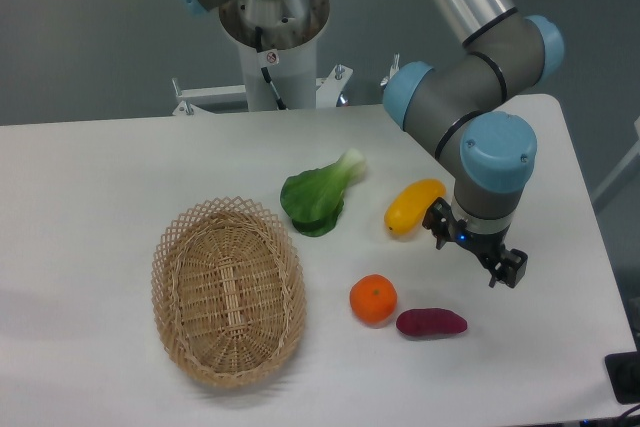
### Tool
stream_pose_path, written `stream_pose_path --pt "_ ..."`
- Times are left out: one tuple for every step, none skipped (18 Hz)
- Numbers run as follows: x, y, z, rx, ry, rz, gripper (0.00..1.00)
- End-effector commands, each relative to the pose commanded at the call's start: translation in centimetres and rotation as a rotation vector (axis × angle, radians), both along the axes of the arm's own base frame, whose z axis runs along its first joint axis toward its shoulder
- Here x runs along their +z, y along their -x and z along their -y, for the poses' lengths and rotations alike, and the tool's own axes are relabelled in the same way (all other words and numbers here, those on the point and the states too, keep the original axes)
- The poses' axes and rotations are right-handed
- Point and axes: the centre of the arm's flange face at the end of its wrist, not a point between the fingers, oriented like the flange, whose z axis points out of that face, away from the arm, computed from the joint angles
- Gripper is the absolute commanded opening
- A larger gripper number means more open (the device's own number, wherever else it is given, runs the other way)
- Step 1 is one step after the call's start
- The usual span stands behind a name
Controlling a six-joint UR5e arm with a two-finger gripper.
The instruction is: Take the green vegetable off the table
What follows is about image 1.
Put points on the black device at table edge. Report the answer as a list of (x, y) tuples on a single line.
[(623, 372)]

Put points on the green bok choy vegetable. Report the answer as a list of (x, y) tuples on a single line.
[(314, 199)]

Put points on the white frame leg right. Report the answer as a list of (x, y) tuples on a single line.
[(622, 172)]

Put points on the yellow mango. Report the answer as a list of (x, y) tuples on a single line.
[(406, 212)]

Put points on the orange tangerine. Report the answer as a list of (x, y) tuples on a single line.
[(373, 299)]

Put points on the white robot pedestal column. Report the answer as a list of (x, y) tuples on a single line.
[(277, 46)]

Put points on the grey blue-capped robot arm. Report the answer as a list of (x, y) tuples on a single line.
[(454, 114)]

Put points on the purple sweet potato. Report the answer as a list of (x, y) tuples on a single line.
[(430, 322)]

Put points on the white metal base frame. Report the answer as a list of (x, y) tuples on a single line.
[(329, 93)]

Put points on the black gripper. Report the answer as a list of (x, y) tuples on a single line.
[(482, 237)]

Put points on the woven wicker basket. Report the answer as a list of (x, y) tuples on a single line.
[(228, 294)]

